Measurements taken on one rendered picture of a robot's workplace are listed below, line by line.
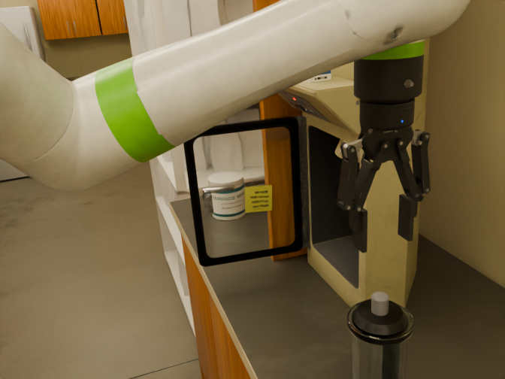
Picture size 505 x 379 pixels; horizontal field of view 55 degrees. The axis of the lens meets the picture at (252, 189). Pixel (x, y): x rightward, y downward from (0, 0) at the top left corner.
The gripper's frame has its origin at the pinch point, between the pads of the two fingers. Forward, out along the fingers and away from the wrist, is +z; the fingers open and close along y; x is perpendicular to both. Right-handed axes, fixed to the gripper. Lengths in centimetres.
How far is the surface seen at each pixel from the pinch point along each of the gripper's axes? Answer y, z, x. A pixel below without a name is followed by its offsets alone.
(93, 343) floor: 64, 134, -177
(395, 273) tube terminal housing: -20.5, 27.8, -25.2
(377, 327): 2.7, 15.8, 3.2
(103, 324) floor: 59, 134, -192
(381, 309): 0.8, 14.1, 1.4
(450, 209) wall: -55, 28, -48
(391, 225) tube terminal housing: -18.8, 14.9, -25.2
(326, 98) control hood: -3.3, -15.7, -25.2
